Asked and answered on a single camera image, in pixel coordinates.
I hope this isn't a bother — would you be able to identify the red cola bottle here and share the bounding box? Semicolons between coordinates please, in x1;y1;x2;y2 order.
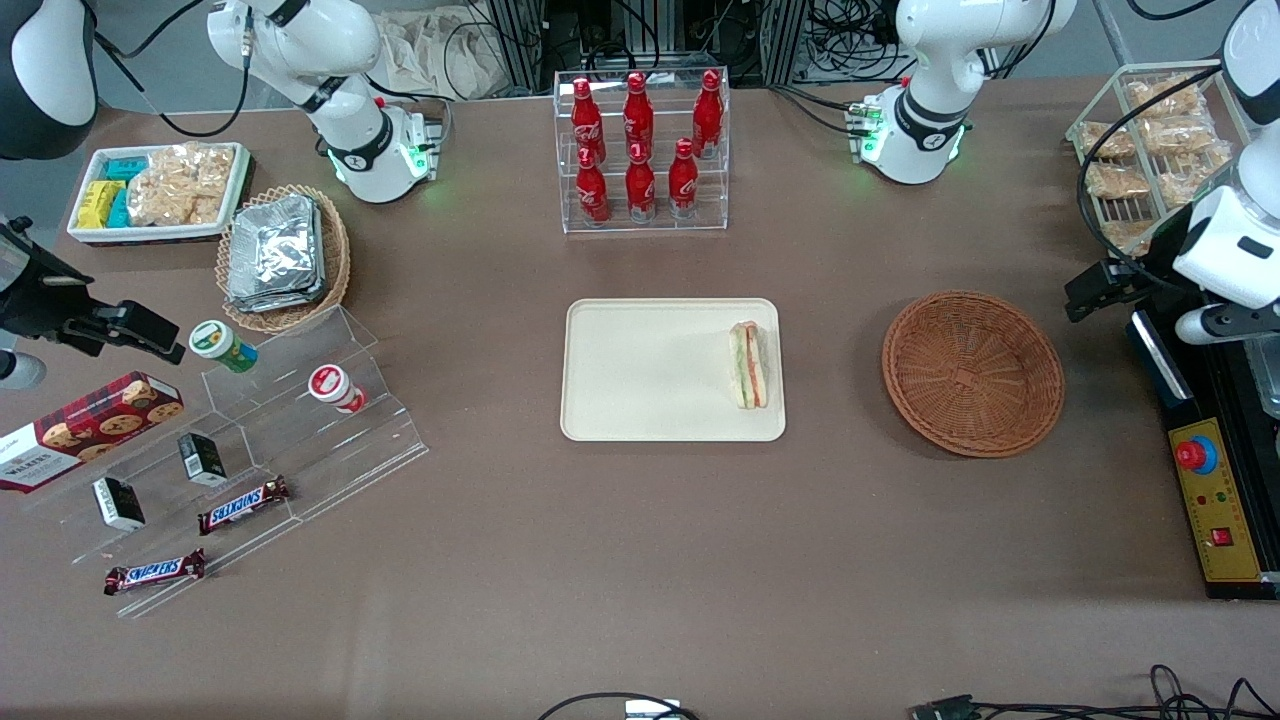
623;72;654;161
693;70;724;159
626;143;657;223
570;77;606;166
668;138;699;219
576;148;610;226

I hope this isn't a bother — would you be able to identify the green lidded snack can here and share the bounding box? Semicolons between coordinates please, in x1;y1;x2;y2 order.
189;320;259;374

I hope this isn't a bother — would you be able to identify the snickers chocolate bar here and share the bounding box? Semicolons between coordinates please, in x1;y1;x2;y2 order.
103;548;207;597
197;476;291;536

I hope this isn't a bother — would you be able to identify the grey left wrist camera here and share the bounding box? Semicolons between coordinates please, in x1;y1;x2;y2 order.
1176;303;1280;346

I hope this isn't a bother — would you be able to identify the clear acrylic bottle rack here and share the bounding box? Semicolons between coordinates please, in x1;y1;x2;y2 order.
553;68;731;235

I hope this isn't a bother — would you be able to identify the beige plastic tray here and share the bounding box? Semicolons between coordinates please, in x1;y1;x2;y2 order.
560;298;787;443

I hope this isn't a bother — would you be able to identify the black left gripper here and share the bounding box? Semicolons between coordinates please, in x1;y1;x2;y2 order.
1064;258;1151;323

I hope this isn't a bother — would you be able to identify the small black box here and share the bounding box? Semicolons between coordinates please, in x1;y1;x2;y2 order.
178;432;228;488
92;476;147;532

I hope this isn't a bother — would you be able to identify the beige cloth bag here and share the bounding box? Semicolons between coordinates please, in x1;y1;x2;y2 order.
378;8;506;101

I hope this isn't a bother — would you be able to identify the steel pan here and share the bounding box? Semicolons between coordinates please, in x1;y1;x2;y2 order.
1245;338;1280;416

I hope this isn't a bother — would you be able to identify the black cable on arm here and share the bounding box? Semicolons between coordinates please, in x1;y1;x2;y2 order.
1076;62;1236;291
92;0;253;139

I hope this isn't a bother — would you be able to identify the black cable with white plug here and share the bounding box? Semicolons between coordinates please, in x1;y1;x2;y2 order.
537;692;701;720

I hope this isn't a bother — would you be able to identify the large clear bag of crackers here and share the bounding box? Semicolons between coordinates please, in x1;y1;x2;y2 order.
127;143;236;227

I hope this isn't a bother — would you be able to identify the silver foil packet stack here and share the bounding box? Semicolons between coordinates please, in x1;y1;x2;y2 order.
226;194;326;313

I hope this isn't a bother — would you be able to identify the grey metal frame pole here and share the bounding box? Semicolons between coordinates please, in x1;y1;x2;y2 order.
1090;0;1136;71

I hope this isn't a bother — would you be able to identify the white wire rack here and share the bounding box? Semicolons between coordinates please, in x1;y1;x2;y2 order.
1065;62;1251;257

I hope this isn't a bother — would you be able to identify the clear acrylic stepped stand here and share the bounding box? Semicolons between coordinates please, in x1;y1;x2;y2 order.
20;305;431;619

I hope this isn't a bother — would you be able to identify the red tartan cookie box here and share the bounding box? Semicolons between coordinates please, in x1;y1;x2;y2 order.
0;371;185;493

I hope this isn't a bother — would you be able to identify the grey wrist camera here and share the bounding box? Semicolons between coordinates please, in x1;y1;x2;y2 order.
1176;303;1280;346
0;350;47;391

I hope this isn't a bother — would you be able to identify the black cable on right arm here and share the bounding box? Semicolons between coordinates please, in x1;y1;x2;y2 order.
92;0;253;139

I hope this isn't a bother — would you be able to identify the red lidded snack can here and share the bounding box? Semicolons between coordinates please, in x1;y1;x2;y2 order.
308;364;367;415

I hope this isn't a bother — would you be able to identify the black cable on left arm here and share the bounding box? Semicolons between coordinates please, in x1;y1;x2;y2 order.
1076;62;1236;291

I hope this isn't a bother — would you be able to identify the black box with yellow panel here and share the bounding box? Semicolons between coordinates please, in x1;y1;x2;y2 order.
1128;300;1280;601

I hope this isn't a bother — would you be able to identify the black connector with cables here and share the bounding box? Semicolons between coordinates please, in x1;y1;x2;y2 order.
912;665;1280;720

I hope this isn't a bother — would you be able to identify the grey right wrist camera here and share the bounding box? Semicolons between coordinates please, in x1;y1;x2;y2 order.
0;350;47;391

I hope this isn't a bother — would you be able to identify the white rectangular snack tray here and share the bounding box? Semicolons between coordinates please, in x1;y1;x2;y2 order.
66;142;254;246

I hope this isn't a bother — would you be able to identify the wicker basket holding foil packets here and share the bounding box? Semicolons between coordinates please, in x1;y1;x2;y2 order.
216;184;352;334

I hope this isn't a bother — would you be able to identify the empty brown wicker basket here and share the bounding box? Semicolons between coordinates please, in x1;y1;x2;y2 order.
881;290;1065;459

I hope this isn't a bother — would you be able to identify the yellow snack packet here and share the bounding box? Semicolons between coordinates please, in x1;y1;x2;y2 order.
77;180;126;230

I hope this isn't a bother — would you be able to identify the triangular sandwich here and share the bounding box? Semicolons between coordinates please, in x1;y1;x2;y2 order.
727;320;771;410

